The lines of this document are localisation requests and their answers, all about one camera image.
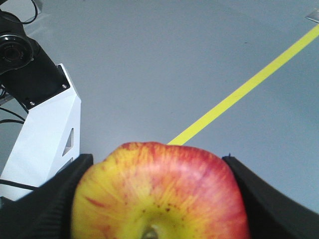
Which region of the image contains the yellow floor tape line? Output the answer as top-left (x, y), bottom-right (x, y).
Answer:
top-left (168, 25), bottom-right (319, 145)

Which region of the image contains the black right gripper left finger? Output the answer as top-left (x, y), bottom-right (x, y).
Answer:
top-left (0, 154), bottom-right (93, 239)

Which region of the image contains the black camera on white mount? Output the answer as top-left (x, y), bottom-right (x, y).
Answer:
top-left (0, 11), bottom-right (81, 201)

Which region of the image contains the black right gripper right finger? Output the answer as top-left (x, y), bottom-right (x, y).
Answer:
top-left (222, 155), bottom-right (319, 239)

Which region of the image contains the red yellow apple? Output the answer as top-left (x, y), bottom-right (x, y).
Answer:
top-left (71, 142), bottom-right (251, 239)

